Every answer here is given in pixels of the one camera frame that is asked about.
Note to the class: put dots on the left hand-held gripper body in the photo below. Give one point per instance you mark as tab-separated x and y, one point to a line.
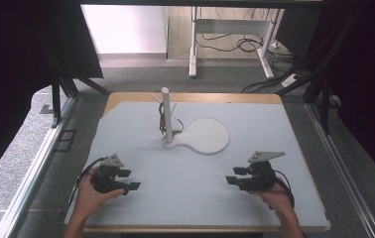
107	178

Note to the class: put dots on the white table mat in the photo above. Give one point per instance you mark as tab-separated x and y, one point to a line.
182	185

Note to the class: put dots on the aluminium frame rail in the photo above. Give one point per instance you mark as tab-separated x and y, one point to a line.
344	172
33	175

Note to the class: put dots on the person's left hand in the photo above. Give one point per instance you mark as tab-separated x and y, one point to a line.
88	198

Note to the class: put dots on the white key stand round base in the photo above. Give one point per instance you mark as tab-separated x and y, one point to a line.
205	135

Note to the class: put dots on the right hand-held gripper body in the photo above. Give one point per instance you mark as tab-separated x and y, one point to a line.
260	175

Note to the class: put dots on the black curtain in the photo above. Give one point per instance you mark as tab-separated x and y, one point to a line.
367	82
17	66

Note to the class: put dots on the white metal desk frame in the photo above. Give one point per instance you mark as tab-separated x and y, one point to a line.
231	25

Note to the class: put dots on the white power strip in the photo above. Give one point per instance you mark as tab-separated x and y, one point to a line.
290	80

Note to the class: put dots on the black metal stand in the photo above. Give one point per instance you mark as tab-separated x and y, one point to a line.
325	105
56	102

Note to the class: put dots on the person's right hand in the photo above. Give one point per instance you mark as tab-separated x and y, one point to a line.
276	200

